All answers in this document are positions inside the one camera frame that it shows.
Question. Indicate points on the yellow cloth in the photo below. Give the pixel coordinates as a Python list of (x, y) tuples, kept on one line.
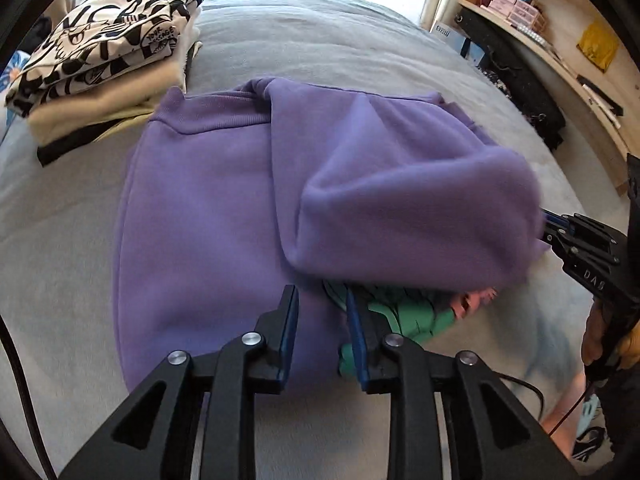
[(597, 45)]

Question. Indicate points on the floral quilt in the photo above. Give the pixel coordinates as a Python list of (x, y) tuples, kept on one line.
[(7, 77)]

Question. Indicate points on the purple hoodie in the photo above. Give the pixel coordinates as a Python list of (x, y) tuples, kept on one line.
[(200, 235)]

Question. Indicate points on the black bag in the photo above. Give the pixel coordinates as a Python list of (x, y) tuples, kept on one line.
[(520, 80)]

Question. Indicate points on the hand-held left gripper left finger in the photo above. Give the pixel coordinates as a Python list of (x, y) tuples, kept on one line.
[(287, 340)]

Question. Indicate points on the pale yellow folded garment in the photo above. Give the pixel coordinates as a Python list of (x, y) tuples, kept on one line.
[(125, 125)]

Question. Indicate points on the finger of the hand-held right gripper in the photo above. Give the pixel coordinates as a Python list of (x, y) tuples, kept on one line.
[(580, 251), (582, 225)]

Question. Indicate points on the grey bedspread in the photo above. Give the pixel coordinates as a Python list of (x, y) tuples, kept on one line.
[(325, 35)]

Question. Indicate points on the light blue slipper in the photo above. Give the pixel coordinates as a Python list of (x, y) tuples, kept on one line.
[(590, 435)]

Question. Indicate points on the cream folded garment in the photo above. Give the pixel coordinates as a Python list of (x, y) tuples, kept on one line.
[(100, 105)]

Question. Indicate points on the pink storage boxes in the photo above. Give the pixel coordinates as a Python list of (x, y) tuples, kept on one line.
[(517, 10)]

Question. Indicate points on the black folded garment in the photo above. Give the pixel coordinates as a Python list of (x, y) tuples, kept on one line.
[(65, 147)]

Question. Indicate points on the wooden shelf unit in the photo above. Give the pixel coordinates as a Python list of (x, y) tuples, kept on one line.
[(570, 10)]

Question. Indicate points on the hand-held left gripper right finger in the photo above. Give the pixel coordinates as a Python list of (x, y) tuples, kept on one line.
[(356, 340)]

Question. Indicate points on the black and white patterned garment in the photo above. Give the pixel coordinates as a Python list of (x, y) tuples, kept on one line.
[(100, 40)]

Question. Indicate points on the person's right hand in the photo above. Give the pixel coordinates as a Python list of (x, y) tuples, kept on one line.
[(627, 347)]

